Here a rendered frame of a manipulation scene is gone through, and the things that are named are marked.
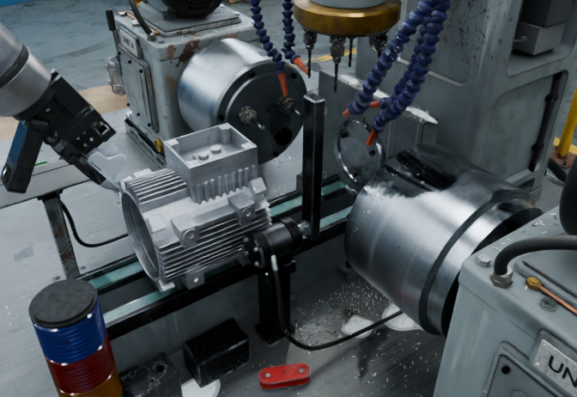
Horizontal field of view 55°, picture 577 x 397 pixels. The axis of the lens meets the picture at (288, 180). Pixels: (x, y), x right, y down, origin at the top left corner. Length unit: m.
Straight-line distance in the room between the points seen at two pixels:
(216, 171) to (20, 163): 0.28
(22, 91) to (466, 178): 0.60
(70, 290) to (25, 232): 0.84
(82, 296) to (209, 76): 0.74
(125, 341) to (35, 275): 0.36
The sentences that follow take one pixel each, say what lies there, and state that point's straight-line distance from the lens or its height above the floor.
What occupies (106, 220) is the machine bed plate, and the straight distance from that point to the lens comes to 1.37.
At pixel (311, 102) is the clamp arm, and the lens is 0.80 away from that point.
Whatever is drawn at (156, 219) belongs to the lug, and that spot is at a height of 1.09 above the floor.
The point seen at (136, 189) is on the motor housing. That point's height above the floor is 1.11.
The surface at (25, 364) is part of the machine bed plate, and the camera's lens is 1.10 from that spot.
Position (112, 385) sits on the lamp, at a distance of 0.63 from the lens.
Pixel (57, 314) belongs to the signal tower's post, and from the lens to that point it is 0.55.
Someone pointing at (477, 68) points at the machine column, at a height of 1.22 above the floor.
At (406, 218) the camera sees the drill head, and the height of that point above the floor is 1.12.
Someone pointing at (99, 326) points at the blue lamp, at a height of 1.19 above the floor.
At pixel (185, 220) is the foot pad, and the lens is 0.86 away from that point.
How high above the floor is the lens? 1.59
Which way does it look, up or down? 33 degrees down
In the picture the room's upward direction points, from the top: straight up
